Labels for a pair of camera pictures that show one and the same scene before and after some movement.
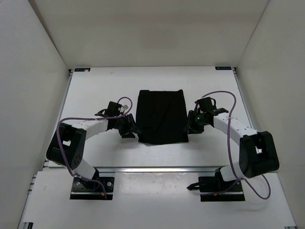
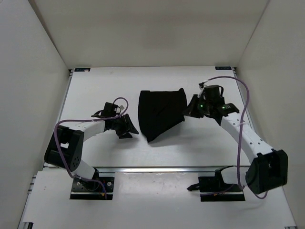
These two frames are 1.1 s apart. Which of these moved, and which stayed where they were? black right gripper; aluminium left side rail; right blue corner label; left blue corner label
Moved: black right gripper
Stayed: aluminium left side rail; left blue corner label; right blue corner label
